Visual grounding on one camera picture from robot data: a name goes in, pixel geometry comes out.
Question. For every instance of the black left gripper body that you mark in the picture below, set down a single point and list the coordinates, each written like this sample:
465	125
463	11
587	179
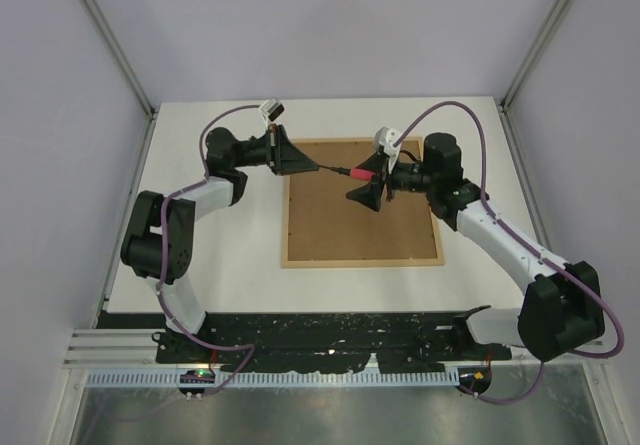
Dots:
254	153

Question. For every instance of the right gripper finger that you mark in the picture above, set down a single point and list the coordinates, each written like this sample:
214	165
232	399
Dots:
369	195
376	163

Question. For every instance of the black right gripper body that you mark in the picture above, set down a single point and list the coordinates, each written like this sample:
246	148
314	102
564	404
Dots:
410	177

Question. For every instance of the red handled screwdriver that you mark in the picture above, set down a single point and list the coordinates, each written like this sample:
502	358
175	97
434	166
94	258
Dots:
354	173

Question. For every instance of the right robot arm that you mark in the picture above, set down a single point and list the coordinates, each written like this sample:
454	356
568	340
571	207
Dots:
559	312

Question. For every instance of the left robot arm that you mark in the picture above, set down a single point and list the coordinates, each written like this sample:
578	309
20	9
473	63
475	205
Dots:
158	242

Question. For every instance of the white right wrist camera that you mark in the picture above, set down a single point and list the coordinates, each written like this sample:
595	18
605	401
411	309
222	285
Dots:
385	142

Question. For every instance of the black speckled base plate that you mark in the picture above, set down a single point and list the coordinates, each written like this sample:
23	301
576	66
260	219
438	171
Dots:
329	343

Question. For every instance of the left aluminium corner post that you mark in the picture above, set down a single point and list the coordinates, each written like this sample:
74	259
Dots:
114	48

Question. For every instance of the aluminium corner post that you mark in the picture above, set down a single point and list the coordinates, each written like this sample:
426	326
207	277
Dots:
543	37
114	48

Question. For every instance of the aluminium rail across front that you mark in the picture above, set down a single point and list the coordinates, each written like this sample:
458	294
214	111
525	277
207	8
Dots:
112	346

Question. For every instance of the right aluminium corner post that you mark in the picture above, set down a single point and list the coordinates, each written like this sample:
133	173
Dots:
543	37

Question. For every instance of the white slotted cable duct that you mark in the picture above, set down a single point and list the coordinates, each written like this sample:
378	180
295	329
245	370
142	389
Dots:
166	378

